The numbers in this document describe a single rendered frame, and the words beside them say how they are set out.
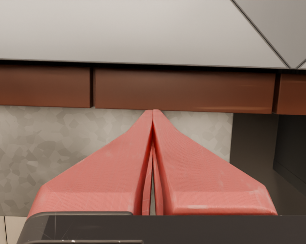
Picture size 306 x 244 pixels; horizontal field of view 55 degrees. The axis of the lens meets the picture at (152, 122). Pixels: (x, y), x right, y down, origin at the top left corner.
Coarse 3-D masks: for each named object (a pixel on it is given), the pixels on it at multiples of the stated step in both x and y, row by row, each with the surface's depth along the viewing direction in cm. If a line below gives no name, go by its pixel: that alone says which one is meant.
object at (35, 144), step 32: (0, 128) 44; (32, 128) 44; (64, 128) 44; (96, 128) 44; (128, 128) 44; (192, 128) 44; (224, 128) 44; (0, 160) 45; (32, 160) 45; (64, 160) 45; (0, 192) 46; (32, 192) 46
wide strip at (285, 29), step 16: (240, 0) 23; (256, 0) 23; (272, 0) 23; (288, 0) 23; (304, 0) 23; (256, 16) 24; (272, 16) 24; (288, 16) 24; (304, 16) 24; (272, 32) 24; (288, 32) 24; (304, 32) 24; (288, 48) 24; (304, 48) 24; (288, 64) 24
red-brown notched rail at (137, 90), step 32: (0, 64) 28; (0, 96) 29; (32, 96) 29; (64, 96) 29; (96, 96) 29; (128, 96) 29; (160, 96) 29; (192, 96) 29; (224, 96) 29; (256, 96) 29; (288, 96) 29
